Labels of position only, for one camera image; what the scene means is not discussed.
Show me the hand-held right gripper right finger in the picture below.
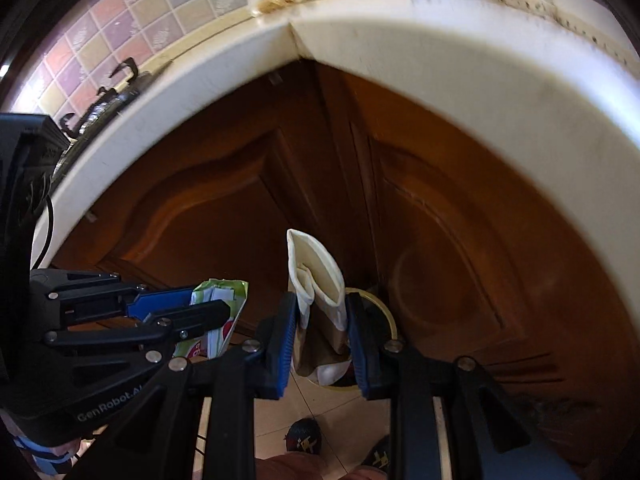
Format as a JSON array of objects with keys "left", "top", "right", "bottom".
[{"left": 346, "top": 292, "right": 581, "bottom": 480}]

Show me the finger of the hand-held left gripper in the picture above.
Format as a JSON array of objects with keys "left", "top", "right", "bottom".
[
  {"left": 47, "top": 270, "right": 197, "bottom": 323},
  {"left": 45, "top": 299, "right": 232, "bottom": 361}
]

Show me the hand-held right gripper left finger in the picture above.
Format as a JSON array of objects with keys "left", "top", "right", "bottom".
[{"left": 65, "top": 291, "right": 301, "bottom": 480}]

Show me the green white wrapper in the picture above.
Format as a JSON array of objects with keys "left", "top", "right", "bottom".
[{"left": 172, "top": 279, "right": 249, "bottom": 361}]

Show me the round black trash bin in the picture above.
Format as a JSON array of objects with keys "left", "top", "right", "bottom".
[{"left": 300, "top": 287, "right": 399, "bottom": 396}]

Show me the white brown paper carton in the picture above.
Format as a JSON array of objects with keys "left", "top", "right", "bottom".
[{"left": 286, "top": 229, "right": 353, "bottom": 387}]

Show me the person's left shoe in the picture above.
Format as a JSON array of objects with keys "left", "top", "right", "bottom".
[{"left": 284, "top": 417, "right": 322, "bottom": 456}]

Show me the person's shoe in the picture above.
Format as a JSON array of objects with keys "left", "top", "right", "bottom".
[
  {"left": 284, "top": 417, "right": 322, "bottom": 456},
  {"left": 361, "top": 435, "right": 392, "bottom": 473}
]

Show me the wooden cabinet door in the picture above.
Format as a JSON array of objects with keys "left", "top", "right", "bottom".
[
  {"left": 50, "top": 60, "right": 351, "bottom": 341},
  {"left": 320, "top": 60, "right": 640, "bottom": 466}
]

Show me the person's right shoe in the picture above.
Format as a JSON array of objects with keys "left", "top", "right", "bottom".
[{"left": 361, "top": 435, "right": 392, "bottom": 473}]

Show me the person's left leg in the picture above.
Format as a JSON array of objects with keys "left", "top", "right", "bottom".
[{"left": 255, "top": 452, "right": 326, "bottom": 480}]

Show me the person's leg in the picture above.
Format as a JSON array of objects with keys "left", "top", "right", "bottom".
[
  {"left": 255, "top": 452, "right": 326, "bottom": 480},
  {"left": 345, "top": 465, "right": 391, "bottom": 480}
]

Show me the person's right leg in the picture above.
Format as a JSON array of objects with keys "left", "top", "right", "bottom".
[{"left": 345, "top": 465, "right": 391, "bottom": 480}]

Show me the black burner grate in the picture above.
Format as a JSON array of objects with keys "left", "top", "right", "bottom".
[{"left": 57, "top": 57, "right": 151, "bottom": 141}]

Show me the tan fibrous bundle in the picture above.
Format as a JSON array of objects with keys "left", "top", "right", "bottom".
[{"left": 250, "top": 0, "right": 296, "bottom": 15}]

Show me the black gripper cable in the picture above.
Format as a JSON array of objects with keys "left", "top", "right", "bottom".
[{"left": 30, "top": 195, "right": 57, "bottom": 271}]

